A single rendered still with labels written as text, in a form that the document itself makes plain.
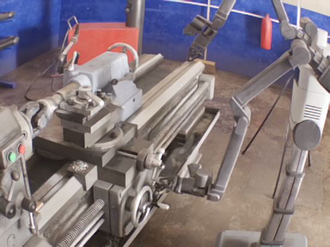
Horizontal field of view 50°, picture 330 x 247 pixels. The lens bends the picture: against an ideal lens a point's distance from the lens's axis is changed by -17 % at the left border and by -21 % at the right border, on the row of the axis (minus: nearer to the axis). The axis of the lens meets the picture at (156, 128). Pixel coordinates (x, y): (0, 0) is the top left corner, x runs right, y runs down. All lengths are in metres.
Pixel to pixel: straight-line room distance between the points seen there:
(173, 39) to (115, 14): 1.04
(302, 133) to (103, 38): 3.43
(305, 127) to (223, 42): 4.27
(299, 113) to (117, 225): 0.96
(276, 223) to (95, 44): 3.41
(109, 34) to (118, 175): 3.13
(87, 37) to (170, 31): 1.68
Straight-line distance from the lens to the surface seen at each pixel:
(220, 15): 1.85
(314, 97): 1.64
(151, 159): 1.82
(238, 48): 5.84
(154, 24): 6.14
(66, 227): 1.76
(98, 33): 4.76
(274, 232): 2.08
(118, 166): 1.79
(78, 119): 1.71
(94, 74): 2.02
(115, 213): 1.84
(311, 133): 1.72
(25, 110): 1.68
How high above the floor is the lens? 1.82
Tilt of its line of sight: 27 degrees down
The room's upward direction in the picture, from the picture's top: 4 degrees clockwise
